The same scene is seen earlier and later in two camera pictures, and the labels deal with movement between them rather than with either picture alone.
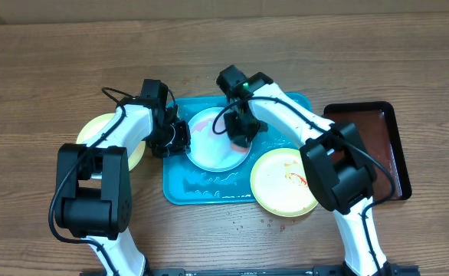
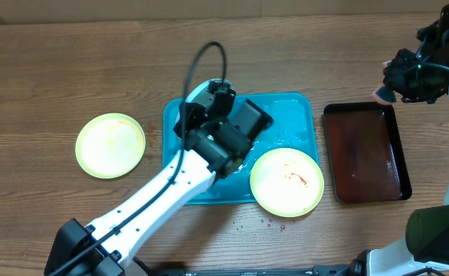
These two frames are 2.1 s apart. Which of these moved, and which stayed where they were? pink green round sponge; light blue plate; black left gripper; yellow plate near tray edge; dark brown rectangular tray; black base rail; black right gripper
Moved: black right gripper; pink green round sponge; black left gripper; light blue plate
Stayed: dark brown rectangular tray; yellow plate near tray edge; black base rail
